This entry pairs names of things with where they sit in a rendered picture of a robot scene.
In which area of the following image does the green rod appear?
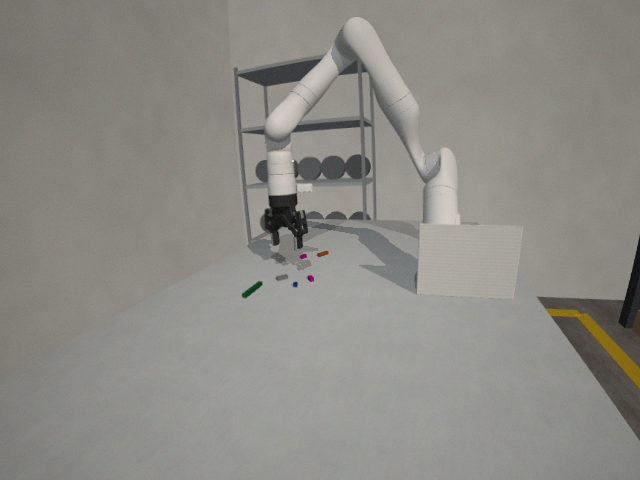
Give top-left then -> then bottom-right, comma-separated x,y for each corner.
242,281 -> 262,298

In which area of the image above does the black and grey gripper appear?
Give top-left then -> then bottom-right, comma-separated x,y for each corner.
265,193 -> 308,251

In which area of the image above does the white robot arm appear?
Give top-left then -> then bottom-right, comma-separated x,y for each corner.
264,17 -> 460,225

